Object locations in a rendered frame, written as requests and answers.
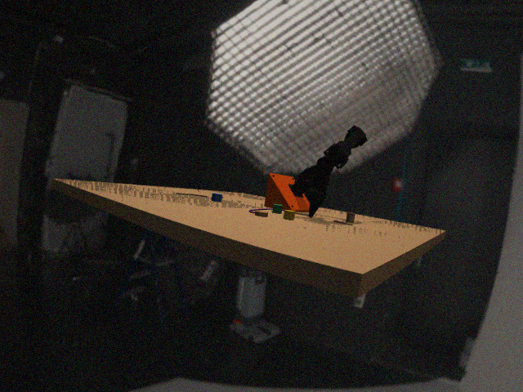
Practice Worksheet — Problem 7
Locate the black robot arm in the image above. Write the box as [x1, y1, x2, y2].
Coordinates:
[288, 126, 367, 198]

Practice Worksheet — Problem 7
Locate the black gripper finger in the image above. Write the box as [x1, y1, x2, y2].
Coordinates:
[306, 197, 324, 218]

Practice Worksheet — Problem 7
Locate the small yellow block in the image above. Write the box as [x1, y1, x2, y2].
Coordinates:
[284, 210, 296, 221]

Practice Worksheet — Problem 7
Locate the green block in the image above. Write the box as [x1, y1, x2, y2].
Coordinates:
[272, 204, 283, 214]

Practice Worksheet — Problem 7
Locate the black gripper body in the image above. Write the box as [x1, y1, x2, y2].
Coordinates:
[306, 172, 329, 201]

